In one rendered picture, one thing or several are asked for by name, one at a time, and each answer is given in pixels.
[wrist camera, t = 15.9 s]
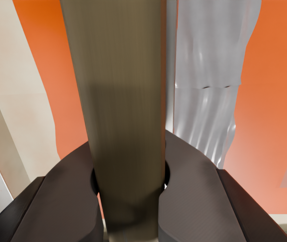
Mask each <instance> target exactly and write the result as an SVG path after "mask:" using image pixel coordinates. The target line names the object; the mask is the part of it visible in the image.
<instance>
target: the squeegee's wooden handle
mask: <svg viewBox="0 0 287 242"><path fill-rule="evenodd" d="M60 6H61V10H62V15H63V20H64V25H65V29H66V34H67V39H68V44H69V48H70V53H71V58H72V64H73V69H74V74H75V79H76V83H77V88H78V93H79V98H80V103H81V107H82V112H83V117H84V122H85V127H86V132H87V137H88V142H89V146H90V151H91V156H92V161H93V165H94V170H95V175H96V181H97V186H98V191H99V196H100V200H101V205H102V210H103V215H104V219H105V224H106V229H107V234H108V240H109V242H158V204H159V196H160V195H161V194H162V192H163V191H164V190H165V134H166V26H167V0H60Z"/></svg>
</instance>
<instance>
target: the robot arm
mask: <svg viewBox="0 0 287 242"><path fill-rule="evenodd" d="M165 185H166V186H167V187H166V188H165V190H164V191H163V192H162V194H161V195H160V196H159V204H158V242H287V234H286V233H285V232H284V231H283V230H282V228H281V227H280V226H279V225H278V224H277V223H276V222H275V221H274V220H273V219H272V218H271V217H270V215H269V214H268V213H267V212H266V211H265V210H264V209H263V208H262V207H261V206H260V205H259V204H258V203H257V202H256V201H255V200H254V199H253V198H252V197H251V196H250V195H249V194H248V193H247V192H246V191H245V190H244V189H243V188H242V186H241V185H240V184H239V183H238V182H237V181H236V180H235V179H234V178H233V177H232V176H231V175H230V174H229V173H228V172H227V171H226V170H225V169H219V168H218V167H217V166H216V165H215V164H214V163H213V162H212V161H211V160H210V159H209V158H208V157H207V156H206V155H205V154H203V153H202V152H201V151H199V150H198V149H197V148H195V147H193V146H192V145H190V144H189V143H187V142H185V141H184V140H182V139H181V138H179V137H178V136H176V135H175V134H173V133H172V132H170V131H168V130H166V134H165ZM98 193H99V191H98V186H97V181H96V175H95V170H94V165H93V161H92V156H91V151H90V146H89V142H88V141H87V142H86V143H84V144H83V145H81V146H80V147H78V148H77V149H75V150H73V151H72V152H70V153H69V154H68V155H67V156H65V157H64V158H63V159H62V160H61V161H59V162H58V163H57V164H56V165H55V166H54V167H53V168H52V169H51V170H50V171H49V172H48V173H47V174H46V175H45V176H39V177H36V178H35V179H34V180H33V181H32V182H31V183H30V184H29V185H28V186H27V187H26V188H25V189H24V190H23V191H22V192H21V193H20V194H19V195H18V196H17V197H16V198H15V199H14V200H13V201H12V202H11V203H10V204H9V205H8V206H7V207H6V208H5V209H4V210H2V211H1V212H0V242H103V236H104V224H103V219H102V215H101V210H100V205H99V201H98V197H97V195H98Z"/></svg>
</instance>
